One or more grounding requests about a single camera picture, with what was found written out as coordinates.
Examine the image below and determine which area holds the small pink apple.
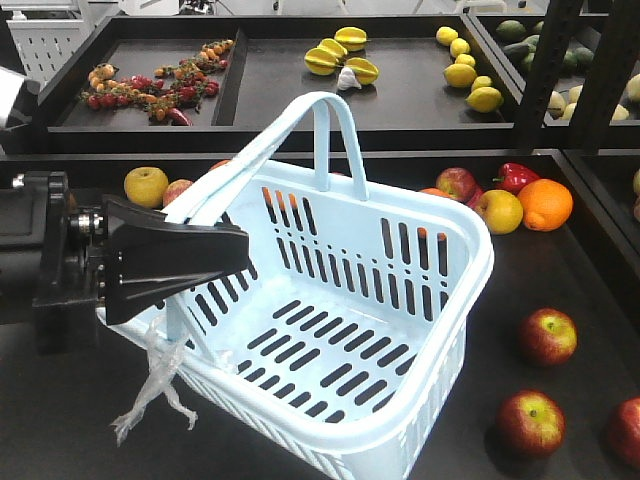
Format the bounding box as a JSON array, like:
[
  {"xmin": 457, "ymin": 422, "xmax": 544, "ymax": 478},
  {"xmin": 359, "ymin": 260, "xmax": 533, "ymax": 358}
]
[{"xmin": 162, "ymin": 179, "xmax": 193, "ymax": 207}]

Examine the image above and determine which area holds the starfruit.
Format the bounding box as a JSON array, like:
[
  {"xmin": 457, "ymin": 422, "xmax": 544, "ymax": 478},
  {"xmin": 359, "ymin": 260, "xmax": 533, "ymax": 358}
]
[
  {"xmin": 304, "ymin": 47, "xmax": 346, "ymax": 76},
  {"xmin": 345, "ymin": 57, "xmax": 379, "ymax": 86},
  {"xmin": 334, "ymin": 26, "xmax": 368, "ymax": 52}
]

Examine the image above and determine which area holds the cherry tomato vine pile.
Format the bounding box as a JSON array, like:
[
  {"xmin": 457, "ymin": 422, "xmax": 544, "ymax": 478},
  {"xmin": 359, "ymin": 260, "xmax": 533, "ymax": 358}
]
[{"xmin": 78, "ymin": 39, "xmax": 235, "ymax": 126}]

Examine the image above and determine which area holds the red bell pepper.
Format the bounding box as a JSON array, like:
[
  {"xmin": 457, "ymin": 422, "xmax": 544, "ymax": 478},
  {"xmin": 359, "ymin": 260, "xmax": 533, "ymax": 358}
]
[{"xmin": 493, "ymin": 162, "xmax": 540, "ymax": 195}]

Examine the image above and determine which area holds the black wooden fruit display table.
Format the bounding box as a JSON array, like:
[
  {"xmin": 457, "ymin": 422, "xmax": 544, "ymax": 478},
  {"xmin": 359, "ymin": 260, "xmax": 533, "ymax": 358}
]
[{"xmin": 1, "ymin": 154, "xmax": 639, "ymax": 479}]

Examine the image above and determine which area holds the white garlic bulb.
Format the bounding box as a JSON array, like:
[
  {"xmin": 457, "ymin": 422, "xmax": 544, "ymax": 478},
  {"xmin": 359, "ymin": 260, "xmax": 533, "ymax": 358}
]
[{"xmin": 336, "ymin": 67, "xmax": 362, "ymax": 91}]

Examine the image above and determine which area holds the red apple in right cluster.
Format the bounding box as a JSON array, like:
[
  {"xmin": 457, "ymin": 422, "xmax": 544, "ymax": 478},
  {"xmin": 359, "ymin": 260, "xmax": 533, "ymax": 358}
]
[{"xmin": 436, "ymin": 167, "xmax": 477, "ymax": 203}]

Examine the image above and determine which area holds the large lemon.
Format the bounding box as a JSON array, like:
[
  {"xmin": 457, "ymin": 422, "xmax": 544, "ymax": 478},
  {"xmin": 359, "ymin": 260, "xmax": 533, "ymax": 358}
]
[{"xmin": 443, "ymin": 63, "xmax": 477, "ymax": 89}]

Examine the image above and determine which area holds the front lemon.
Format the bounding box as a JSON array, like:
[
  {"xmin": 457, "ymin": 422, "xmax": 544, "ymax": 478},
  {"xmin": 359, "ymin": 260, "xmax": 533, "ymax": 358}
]
[{"xmin": 466, "ymin": 87, "xmax": 504, "ymax": 113}]

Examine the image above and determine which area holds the red chili pepper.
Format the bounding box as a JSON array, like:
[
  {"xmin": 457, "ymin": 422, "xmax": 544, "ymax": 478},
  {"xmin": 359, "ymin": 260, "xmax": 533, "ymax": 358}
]
[{"xmin": 466, "ymin": 185, "xmax": 484, "ymax": 209}]

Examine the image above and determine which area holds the front red apple upper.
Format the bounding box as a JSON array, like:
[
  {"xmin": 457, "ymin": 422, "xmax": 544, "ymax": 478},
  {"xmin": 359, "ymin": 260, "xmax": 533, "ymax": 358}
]
[{"xmin": 517, "ymin": 307, "xmax": 578, "ymax": 367}]

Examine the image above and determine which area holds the front red apple right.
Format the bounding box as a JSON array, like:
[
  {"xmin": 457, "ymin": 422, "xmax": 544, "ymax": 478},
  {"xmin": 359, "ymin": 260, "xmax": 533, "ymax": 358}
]
[{"xmin": 605, "ymin": 397, "xmax": 639, "ymax": 470}]

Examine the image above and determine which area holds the light blue plastic basket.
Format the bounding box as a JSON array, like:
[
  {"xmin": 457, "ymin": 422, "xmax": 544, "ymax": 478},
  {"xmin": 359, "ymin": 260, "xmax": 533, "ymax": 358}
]
[{"xmin": 117, "ymin": 92, "xmax": 494, "ymax": 479}]

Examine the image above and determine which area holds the rightmost orange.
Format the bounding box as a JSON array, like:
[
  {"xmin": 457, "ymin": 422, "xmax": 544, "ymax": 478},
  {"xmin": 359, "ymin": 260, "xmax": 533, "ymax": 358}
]
[{"xmin": 517, "ymin": 179, "xmax": 574, "ymax": 232}]

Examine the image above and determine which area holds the starfruit right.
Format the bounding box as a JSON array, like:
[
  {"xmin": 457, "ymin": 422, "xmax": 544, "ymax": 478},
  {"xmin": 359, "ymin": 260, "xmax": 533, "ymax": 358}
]
[{"xmin": 345, "ymin": 57, "xmax": 379, "ymax": 86}]

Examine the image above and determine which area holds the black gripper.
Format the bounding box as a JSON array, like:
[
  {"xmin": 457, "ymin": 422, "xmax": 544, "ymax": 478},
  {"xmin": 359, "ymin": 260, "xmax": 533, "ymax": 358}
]
[{"xmin": 12, "ymin": 171, "xmax": 249, "ymax": 355}]

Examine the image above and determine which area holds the starfruit top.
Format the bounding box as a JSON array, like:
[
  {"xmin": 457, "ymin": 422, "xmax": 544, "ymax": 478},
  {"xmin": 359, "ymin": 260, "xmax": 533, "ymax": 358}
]
[{"xmin": 334, "ymin": 26, "xmax": 368, "ymax": 52}]

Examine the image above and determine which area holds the front red apple left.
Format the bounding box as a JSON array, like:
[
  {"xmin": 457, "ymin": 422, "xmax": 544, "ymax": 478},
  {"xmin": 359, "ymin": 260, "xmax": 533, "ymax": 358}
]
[{"xmin": 495, "ymin": 389, "xmax": 566, "ymax": 459}]

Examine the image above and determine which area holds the starfruit left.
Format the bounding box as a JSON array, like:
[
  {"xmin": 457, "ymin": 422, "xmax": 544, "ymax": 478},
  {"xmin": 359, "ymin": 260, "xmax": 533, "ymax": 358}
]
[{"xmin": 304, "ymin": 47, "xmax": 346, "ymax": 76}]

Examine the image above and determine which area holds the yellow apple upper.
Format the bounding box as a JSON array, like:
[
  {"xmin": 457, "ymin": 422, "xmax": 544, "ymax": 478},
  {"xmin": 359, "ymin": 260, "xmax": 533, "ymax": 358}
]
[{"xmin": 124, "ymin": 166, "xmax": 169, "ymax": 208}]

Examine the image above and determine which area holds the yellow apple in right cluster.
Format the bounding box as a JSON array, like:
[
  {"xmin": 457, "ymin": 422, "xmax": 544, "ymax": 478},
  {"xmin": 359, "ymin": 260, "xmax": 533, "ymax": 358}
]
[{"xmin": 474, "ymin": 189, "xmax": 524, "ymax": 235}]

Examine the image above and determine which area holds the black upright post right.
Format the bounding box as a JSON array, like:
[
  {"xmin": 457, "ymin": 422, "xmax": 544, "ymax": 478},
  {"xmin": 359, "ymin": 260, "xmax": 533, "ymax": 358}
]
[{"xmin": 568, "ymin": 1, "xmax": 639, "ymax": 151}]

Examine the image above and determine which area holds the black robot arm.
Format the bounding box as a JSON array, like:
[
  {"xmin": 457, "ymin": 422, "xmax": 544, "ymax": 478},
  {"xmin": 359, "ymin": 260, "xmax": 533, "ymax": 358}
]
[{"xmin": 1, "ymin": 171, "xmax": 249, "ymax": 355}]

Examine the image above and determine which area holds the orange in right cluster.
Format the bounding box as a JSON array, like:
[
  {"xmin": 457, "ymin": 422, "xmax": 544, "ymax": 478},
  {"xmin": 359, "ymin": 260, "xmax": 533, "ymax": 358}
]
[{"xmin": 420, "ymin": 187, "xmax": 452, "ymax": 199}]

